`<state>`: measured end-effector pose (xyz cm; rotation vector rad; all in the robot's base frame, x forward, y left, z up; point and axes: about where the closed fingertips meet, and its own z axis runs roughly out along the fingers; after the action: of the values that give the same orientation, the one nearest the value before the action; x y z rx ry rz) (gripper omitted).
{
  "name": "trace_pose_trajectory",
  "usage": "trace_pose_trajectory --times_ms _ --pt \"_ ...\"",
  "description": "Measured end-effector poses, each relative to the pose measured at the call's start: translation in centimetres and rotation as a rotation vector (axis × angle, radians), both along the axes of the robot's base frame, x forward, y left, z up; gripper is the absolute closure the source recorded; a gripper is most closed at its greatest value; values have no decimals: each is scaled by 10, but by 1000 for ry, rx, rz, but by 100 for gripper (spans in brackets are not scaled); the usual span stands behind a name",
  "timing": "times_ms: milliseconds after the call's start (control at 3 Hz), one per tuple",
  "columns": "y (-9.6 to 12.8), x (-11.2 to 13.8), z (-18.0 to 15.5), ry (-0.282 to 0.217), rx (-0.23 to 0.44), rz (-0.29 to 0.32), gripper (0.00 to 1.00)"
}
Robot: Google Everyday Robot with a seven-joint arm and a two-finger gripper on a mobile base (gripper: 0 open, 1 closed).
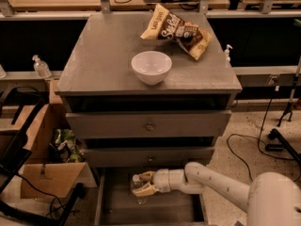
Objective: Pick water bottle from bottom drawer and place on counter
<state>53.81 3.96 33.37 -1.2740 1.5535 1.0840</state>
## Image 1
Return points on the brown yellow chip bag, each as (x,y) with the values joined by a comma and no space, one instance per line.
(166,25)

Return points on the grey drawer cabinet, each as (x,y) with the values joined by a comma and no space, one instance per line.
(144,103)

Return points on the black base bar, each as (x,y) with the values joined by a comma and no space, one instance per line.
(282,144)

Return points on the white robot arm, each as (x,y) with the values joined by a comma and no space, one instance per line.
(272,199)

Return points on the grey open bottom drawer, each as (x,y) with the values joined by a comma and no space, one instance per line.
(117,205)

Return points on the clear plastic water bottle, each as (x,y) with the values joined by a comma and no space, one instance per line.
(136,184)

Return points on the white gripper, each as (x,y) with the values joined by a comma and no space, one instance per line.
(162,180)

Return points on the black tripod stand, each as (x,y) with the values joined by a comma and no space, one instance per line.
(288,111)

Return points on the clear pump sanitizer bottle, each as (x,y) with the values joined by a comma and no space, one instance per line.
(41,67)

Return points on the open cardboard box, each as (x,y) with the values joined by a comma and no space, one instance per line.
(41,169)

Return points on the grey top drawer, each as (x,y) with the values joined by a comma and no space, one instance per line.
(127,125)

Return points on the white ceramic bowl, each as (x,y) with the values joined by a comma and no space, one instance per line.
(151,67)

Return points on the grey middle drawer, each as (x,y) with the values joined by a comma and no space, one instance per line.
(147,157)

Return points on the green snack bags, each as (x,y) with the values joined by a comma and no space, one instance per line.
(64,148)

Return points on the small white pump bottle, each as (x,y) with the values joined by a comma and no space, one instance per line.
(227,52)

